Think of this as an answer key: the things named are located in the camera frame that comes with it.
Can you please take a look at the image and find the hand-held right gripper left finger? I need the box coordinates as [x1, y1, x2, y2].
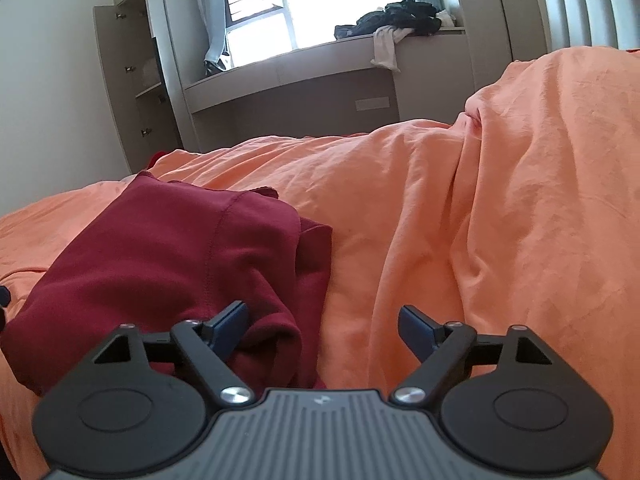
[93, 301, 257, 407]

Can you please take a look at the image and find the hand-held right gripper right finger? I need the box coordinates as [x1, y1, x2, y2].
[398, 305, 554, 407]

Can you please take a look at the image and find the maroon garment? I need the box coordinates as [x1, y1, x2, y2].
[0, 171, 334, 397]

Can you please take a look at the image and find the pile of dark clothes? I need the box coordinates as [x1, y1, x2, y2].
[334, 0, 443, 41]

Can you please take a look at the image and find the orange blanket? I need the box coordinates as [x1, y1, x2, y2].
[0, 47, 640, 480]

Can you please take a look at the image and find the grey wardrobe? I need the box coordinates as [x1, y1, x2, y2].
[92, 0, 185, 175]

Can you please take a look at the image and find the grey bay window ledge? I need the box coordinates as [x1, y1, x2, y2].
[182, 25, 473, 153]

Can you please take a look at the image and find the white cloth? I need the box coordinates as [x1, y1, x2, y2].
[371, 24, 417, 73]

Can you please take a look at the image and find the window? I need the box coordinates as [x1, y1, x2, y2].
[220, 0, 403, 68]

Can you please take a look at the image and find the grey padded headboard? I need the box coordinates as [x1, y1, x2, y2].
[541, 0, 640, 54]

